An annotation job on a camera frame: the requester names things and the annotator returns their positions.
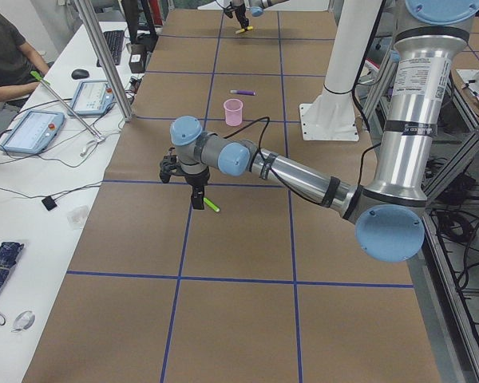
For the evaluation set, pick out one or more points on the near blue teach pendant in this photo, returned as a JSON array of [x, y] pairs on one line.
[[34, 132]]

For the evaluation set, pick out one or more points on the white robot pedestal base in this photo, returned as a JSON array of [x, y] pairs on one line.
[[331, 116]]

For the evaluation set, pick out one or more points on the far blue teach pendant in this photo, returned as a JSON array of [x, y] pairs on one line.
[[91, 98]]

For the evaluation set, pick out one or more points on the yellow highlighter pen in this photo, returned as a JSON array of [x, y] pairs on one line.
[[244, 30]]

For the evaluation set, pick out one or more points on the clear plastic bag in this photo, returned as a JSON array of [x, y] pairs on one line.
[[77, 217]]

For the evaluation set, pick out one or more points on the black computer mouse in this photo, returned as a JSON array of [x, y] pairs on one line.
[[79, 74]]

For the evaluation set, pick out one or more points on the black keyboard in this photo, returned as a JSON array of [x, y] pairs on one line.
[[115, 42]]

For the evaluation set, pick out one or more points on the pink mesh pen holder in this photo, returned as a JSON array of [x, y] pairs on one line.
[[233, 111]]

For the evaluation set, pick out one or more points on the small black square device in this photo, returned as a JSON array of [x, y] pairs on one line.
[[49, 203]]

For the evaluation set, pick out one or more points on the aluminium frame post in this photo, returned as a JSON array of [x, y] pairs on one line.
[[98, 42]]

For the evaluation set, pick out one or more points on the diagonal metal rod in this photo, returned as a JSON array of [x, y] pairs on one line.
[[98, 137]]

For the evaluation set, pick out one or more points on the clear oval tape dispenser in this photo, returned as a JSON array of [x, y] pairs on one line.
[[23, 321]]

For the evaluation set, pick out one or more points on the green highlighter pen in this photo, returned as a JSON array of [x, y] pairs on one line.
[[211, 205]]

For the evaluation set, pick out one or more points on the purple highlighter pen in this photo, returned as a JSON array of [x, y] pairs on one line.
[[242, 92]]

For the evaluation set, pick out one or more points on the person in dark shirt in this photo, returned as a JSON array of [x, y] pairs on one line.
[[18, 59]]

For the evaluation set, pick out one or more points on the blue teach pendant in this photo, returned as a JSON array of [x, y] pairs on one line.
[[34, 132], [91, 98]]

